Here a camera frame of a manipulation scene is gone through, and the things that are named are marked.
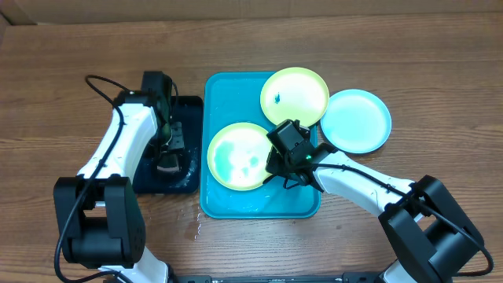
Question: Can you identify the teal plastic tray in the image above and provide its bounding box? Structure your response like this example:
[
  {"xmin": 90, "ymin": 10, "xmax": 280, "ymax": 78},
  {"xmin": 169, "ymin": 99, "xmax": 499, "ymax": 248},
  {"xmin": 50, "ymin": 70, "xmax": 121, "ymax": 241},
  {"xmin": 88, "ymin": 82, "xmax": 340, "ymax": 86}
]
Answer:
[{"xmin": 200, "ymin": 72, "xmax": 321, "ymax": 219}]

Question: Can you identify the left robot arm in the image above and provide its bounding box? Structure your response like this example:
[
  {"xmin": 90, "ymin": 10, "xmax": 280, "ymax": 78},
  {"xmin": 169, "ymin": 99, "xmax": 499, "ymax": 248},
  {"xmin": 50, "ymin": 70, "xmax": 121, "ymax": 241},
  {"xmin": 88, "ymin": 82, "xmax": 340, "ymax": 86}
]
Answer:
[{"xmin": 53, "ymin": 71, "xmax": 177, "ymax": 282}]

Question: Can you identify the light blue plate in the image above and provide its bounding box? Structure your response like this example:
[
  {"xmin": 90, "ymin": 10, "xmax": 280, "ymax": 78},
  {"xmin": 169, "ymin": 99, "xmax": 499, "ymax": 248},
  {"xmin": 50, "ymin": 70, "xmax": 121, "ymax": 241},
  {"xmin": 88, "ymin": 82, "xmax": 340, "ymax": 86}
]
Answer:
[{"xmin": 321, "ymin": 89, "xmax": 392, "ymax": 154}]

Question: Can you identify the black plastic tray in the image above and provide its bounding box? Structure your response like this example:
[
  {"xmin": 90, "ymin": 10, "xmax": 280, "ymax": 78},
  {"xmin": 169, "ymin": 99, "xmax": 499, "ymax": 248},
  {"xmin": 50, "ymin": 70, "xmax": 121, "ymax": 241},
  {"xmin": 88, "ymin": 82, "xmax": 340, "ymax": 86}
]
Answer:
[{"xmin": 133, "ymin": 96, "xmax": 204, "ymax": 194}]

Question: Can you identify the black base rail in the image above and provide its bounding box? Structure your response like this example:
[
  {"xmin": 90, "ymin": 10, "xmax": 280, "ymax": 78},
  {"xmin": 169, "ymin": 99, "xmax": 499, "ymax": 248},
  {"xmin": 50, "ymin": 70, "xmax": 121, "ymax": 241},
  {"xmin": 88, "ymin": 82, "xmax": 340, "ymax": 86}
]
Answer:
[{"xmin": 167, "ymin": 272, "xmax": 385, "ymax": 283}]

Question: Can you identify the dark sponge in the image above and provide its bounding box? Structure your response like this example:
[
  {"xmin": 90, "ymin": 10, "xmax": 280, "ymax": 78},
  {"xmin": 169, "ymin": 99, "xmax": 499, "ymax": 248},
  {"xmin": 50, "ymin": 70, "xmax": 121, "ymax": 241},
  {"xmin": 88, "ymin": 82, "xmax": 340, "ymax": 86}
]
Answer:
[{"xmin": 156, "ymin": 153, "xmax": 180, "ymax": 173}]

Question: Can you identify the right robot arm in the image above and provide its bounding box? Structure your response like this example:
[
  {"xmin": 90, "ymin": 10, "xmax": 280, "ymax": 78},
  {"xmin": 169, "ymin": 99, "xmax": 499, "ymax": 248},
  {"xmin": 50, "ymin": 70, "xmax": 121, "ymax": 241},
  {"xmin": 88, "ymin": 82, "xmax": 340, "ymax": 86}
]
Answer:
[{"xmin": 266, "ymin": 119, "xmax": 494, "ymax": 282}]

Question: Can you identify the yellow-green plate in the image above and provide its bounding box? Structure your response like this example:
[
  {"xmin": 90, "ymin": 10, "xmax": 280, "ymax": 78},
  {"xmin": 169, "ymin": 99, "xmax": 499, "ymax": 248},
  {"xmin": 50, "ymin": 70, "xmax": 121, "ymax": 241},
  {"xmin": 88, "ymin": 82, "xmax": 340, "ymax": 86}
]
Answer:
[
  {"xmin": 260, "ymin": 67, "xmax": 330, "ymax": 127},
  {"xmin": 207, "ymin": 122, "xmax": 272, "ymax": 191}
]

